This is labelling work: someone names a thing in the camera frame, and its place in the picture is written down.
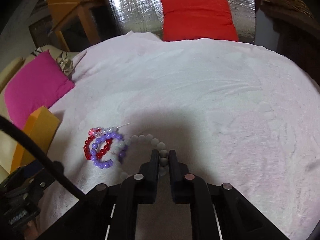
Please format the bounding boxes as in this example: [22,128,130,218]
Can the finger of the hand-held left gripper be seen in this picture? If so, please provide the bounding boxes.
[25,160,66,193]

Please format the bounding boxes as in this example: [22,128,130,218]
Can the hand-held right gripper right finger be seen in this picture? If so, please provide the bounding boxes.
[168,150,290,240]

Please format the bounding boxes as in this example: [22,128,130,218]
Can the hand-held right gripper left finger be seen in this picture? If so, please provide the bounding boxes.
[37,149,160,240]

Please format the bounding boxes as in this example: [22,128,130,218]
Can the white bead bracelet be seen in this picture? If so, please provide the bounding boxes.
[101,127,167,180]

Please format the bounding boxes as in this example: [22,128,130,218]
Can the red bead bracelet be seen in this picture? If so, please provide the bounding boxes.
[84,136,112,160]

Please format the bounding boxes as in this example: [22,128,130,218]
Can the purple bead bracelet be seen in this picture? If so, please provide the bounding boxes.
[90,132,128,169]

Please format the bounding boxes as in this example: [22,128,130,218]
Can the orange box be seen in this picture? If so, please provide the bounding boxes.
[10,106,60,174]

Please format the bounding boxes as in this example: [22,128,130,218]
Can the pink bead bracelet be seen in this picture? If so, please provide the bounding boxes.
[89,127,105,137]

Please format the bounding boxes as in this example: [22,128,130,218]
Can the pink cushion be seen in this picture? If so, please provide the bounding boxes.
[4,50,75,130]

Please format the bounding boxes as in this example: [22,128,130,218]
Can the pale pink blanket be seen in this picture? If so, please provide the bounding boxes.
[37,31,320,240]

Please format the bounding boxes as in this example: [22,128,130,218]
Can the patterned fabric pouch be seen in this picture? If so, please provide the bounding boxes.
[56,51,75,77]

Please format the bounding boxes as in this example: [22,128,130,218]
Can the flat red cushion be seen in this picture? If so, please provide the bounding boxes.
[160,0,239,42]

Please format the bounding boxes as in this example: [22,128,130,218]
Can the silver foil mat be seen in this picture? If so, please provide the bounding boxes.
[101,0,257,44]

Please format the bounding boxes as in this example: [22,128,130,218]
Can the dark wicker furniture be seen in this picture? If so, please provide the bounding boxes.
[255,0,320,63]

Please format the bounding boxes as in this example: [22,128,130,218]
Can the black cable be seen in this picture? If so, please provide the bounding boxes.
[0,116,87,199]

